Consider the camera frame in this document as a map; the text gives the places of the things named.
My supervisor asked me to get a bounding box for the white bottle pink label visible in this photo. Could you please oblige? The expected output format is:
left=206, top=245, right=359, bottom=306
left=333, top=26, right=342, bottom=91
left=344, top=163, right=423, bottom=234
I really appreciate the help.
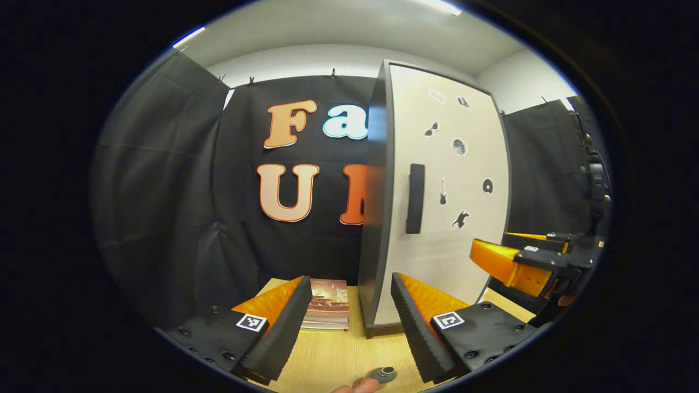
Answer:
left=364, top=366, right=398, bottom=386

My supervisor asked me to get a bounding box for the black door handle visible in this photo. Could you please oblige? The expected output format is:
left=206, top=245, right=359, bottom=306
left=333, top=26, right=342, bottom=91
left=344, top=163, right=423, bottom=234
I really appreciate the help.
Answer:
left=406, top=163, right=426, bottom=235

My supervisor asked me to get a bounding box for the grey cabinet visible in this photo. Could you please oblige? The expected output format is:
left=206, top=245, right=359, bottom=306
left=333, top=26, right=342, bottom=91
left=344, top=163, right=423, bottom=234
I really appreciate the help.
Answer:
left=358, top=59, right=512, bottom=331

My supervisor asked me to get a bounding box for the white book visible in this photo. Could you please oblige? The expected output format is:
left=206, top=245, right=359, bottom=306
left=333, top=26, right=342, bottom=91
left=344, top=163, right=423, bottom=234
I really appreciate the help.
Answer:
left=301, top=314, right=350, bottom=328

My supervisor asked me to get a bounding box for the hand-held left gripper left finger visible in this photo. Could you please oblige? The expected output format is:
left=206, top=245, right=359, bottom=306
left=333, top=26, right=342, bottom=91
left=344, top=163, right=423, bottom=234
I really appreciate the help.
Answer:
left=155, top=276, right=313, bottom=385

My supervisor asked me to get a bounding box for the black backdrop cloth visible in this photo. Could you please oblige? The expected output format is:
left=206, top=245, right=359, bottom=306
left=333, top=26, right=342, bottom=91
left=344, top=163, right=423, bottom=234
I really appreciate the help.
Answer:
left=90, top=49, right=609, bottom=328

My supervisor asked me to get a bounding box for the ceiling light strip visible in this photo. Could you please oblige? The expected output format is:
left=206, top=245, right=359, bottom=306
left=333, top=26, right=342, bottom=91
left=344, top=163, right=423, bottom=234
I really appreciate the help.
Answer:
left=423, top=0, right=464, bottom=17
left=172, top=26, right=206, bottom=50

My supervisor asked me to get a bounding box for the brown cover book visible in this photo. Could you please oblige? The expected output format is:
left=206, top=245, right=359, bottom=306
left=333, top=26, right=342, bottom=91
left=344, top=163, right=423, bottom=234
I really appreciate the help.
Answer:
left=306, top=278, right=350, bottom=318

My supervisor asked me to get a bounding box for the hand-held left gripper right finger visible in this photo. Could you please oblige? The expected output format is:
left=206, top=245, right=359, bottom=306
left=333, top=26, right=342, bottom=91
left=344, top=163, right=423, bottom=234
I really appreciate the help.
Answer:
left=391, top=272, right=549, bottom=384

